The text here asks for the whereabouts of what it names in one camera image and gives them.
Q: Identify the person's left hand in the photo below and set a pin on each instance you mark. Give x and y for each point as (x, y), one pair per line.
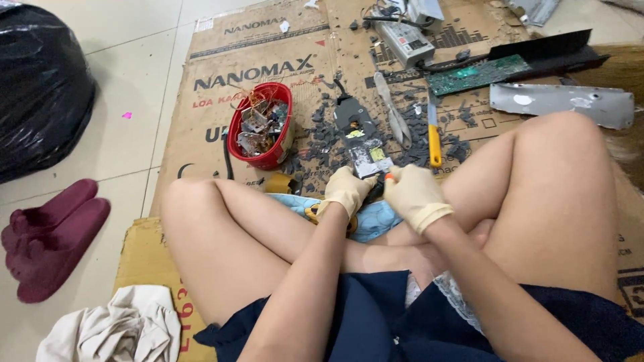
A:
(342, 191)

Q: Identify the person's left fingers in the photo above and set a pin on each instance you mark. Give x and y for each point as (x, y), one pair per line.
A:
(365, 185)

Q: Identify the red plastic basket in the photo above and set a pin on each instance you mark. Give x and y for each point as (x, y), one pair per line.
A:
(271, 158)

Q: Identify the bent grey metal piece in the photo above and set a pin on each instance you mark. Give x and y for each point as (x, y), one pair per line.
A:
(536, 10)

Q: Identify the green circuit board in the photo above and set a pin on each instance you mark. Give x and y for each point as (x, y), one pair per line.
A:
(473, 74)

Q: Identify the silver power supply unit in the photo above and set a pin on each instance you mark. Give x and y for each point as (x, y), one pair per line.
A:
(405, 43)

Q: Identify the white crumpled cloth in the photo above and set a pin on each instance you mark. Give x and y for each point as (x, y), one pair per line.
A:
(115, 327)

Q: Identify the grey power adapter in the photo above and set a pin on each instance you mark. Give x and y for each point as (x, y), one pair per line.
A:
(360, 130)

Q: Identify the grey metal plate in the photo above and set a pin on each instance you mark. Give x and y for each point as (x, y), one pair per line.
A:
(558, 103)

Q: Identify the heap of scrap electronic parts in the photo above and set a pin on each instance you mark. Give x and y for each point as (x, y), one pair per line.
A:
(259, 125)

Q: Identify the yellow cardboard piece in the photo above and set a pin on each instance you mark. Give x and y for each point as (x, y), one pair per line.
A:
(146, 256)

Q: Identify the person's leg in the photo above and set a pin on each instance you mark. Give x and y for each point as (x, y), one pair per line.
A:
(226, 241)
(553, 201)

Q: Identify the maroon slipper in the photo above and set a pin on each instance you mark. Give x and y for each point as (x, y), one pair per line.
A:
(60, 251)
(50, 206)

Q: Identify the navy blue shorts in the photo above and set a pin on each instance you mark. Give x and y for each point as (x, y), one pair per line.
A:
(372, 322)

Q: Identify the silver metal scissors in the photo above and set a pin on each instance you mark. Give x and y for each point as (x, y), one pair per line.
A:
(395, 118)

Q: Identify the person's left leg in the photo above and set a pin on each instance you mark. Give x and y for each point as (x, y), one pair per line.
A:
(226, 241)

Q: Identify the pile of grey plastic fragments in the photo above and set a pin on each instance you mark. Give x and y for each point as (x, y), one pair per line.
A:
(322, 151)

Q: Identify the white plastic device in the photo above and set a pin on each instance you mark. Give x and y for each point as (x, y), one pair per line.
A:
(425, 10)

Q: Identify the person's right hand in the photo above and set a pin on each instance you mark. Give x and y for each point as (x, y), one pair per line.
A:
(417, 196)

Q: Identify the person's right fingers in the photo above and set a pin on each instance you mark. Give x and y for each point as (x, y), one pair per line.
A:
(392, 187)

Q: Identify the person's right leg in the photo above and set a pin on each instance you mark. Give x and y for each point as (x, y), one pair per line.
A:
(553, 201)

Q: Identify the brown printed cardboard sheet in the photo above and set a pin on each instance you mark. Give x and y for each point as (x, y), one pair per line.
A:
(241, 55)

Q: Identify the black plastic bag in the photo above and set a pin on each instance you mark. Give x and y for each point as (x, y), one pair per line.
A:
(40, 90)

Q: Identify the blue printed cushion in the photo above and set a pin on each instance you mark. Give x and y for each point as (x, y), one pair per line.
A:
(377, 221)

